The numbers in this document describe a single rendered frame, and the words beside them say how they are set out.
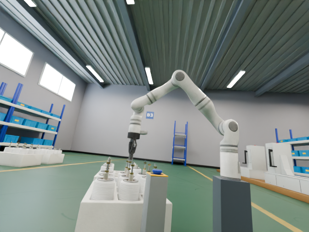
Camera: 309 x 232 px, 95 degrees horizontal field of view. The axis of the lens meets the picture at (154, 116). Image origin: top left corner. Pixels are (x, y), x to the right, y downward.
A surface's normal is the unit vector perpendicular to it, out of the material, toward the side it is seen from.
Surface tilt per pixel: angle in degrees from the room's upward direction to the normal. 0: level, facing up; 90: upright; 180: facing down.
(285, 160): 78
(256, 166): 90
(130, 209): 90
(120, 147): 90
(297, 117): 90
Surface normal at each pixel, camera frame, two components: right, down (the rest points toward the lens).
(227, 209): -0.10, -0.26
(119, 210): 0.29, -0.21
